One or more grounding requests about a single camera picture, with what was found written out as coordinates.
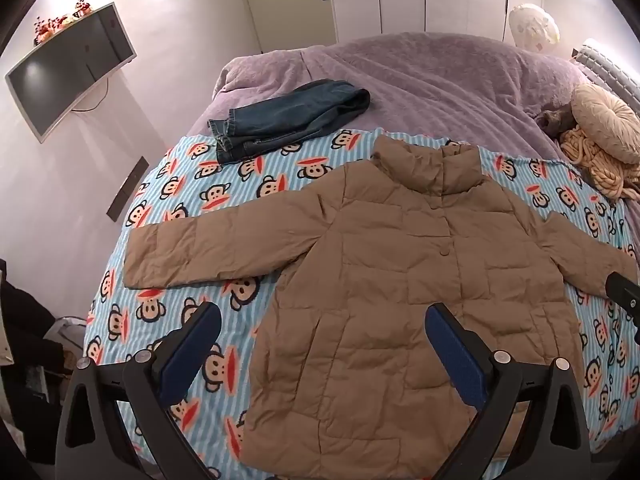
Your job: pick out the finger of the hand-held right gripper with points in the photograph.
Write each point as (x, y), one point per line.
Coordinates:
(624, 292)

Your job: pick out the white door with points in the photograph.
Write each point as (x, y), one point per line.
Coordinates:
(285, 0)

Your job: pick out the monkey print striped blanket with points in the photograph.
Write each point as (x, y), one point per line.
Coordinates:
(170, 200)

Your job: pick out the artificial flower decoration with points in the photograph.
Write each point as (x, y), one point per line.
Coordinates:
(50, 27)

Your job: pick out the blue denim jeans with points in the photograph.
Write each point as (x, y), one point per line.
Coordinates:
(280, 120)

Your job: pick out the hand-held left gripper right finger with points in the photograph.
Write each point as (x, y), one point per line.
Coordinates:
(455, 355)

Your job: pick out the purple plush bedspread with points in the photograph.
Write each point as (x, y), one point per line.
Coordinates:
(425, 85)

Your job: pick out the beige chunky knit blanket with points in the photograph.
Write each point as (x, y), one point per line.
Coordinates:
(595, 160)

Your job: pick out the quilted white headboard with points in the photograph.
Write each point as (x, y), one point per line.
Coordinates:
(612, 67)

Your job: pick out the brown puffer jacket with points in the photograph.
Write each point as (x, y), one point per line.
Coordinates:
(375, 270)

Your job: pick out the white patterned pillow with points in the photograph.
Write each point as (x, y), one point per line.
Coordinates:
(534, 27)

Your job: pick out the white plastic bag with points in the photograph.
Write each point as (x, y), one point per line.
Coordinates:
(65, 335)

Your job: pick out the dark clothes pile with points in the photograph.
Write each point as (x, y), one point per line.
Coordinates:
(25, 325)

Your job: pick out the dark brown cloth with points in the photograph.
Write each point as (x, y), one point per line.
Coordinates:
(552, 119)

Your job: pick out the wall mounted television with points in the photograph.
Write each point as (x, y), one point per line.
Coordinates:
(65, 70)

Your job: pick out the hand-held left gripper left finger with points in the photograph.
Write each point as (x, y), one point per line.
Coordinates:
(192, 355)

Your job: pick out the round beige pleated cushion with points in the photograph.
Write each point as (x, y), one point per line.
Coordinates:
(607, 120)

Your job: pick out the dark wall strip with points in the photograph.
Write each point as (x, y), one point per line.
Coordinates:
(127, 187)

